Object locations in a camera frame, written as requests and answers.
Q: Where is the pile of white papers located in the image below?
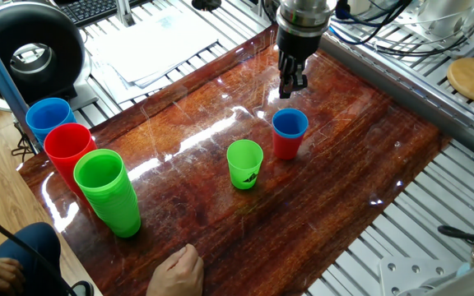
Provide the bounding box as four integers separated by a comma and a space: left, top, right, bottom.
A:
82, 7, 221, 90

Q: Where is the round wooden stand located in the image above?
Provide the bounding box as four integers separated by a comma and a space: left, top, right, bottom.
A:
446, 44, 474, 105

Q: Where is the single red plastic cup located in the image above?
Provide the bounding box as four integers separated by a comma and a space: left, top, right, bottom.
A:
272, 127, 305, 161

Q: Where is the leg in dark blue trousers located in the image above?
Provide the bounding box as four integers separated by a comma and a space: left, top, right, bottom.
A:
0, 222, 94, 296

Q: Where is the person's right hand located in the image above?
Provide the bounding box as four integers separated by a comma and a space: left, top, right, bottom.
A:
145, 243, 205, 296

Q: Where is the single blue plastic cup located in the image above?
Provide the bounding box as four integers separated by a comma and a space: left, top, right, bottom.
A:
272, 108, 309, 140

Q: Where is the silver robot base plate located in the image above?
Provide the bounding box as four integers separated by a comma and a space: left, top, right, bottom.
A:
379, 257, 462, 296

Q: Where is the stack of red cups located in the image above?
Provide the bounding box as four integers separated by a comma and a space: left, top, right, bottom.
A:
43, 123, 98, 202

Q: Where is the dark aluminium frame post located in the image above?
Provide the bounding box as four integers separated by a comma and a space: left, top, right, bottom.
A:
0, 16, 43, 154

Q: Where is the single green plastic cup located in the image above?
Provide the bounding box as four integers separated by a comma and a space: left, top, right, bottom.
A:
225, 139, 264, 191

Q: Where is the stack of green cups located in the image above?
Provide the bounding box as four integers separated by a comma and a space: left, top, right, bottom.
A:
73, 148, 142, 238

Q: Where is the black computer keyboard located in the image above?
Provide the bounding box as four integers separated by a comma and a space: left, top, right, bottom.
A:
58, 0, 147, 28

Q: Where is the black cable bundle on arm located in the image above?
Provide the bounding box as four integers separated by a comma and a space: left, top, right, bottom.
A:
329, 0, 413, 46

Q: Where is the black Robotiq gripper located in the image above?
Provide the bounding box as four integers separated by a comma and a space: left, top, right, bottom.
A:
276, 27, 323, 99

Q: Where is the stack of blue cups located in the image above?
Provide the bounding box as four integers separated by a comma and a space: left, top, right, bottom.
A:
25, 97, 77, 149

